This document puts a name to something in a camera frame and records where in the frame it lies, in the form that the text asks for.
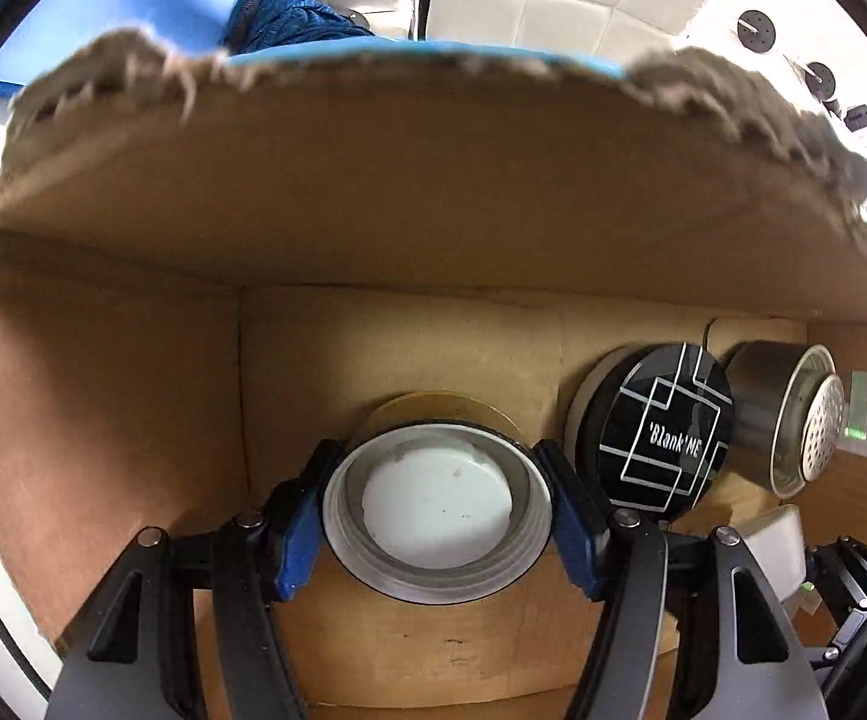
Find white plastic block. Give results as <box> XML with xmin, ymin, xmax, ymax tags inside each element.
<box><xmin>746</xmin><ymin>506</ymin><xmax>811</xmax><ymax>605</ymax></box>

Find clear tape piece green mark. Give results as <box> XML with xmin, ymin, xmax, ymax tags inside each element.
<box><xmin>844</xmin><ymin>370</ymin><xmax>867</xmax><ymax>460</ymax></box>

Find blue knitted cloth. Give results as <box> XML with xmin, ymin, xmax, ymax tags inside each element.
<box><xmin>221</xmin><ymin>0</ymin><xmax>376</xmax><ymax>59</ymax></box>

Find black round compact white lines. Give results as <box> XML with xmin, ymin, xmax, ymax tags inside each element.
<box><xmin>574</xmin><ymin>343</ymin><xmax>736</xmax><ymax>523</ymax></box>

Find silver metal perforated canister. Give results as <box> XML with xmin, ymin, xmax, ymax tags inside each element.
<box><xmin>724</xmin><ymin>341</ymin><xmax>848</xmax><ymax>500</ymax></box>

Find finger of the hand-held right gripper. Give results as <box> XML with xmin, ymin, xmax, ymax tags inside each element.
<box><xmin>806</xmin><ymin>536</ymin><xmax>867</xmax><ymax>646</ymax></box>

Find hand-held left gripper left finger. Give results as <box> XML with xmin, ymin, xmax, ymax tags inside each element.
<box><xmin>47</xmin><ymin>439</ymin><xmax>343</xmax><ymax>720</ymax></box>

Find black round wall knob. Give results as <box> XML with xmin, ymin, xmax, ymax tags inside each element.
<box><xmin>803</xmin><ymin>61</ymin><xmax>838</xmax><ymax>99</ymax></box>
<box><xmin>736</xmin><ymin>10</ymin><xmax>777</xmax><ymax>55</ymax></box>

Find brown cardboard box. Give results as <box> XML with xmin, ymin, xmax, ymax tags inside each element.
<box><xmin>0</xmin><ymin>26</ymin><xmax>867</xmax><ymax>720</ymax></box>

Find round white jar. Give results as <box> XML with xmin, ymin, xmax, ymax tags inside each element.
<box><xmin>320</xmin><ymin>424</ymin><xmax>554</xmax><ymax>605</ymax></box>

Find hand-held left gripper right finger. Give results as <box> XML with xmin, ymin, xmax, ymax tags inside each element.
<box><xmin>534</xmin><ymin>438</ymin><xmax>832</xmax><ymax>720</ymax></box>

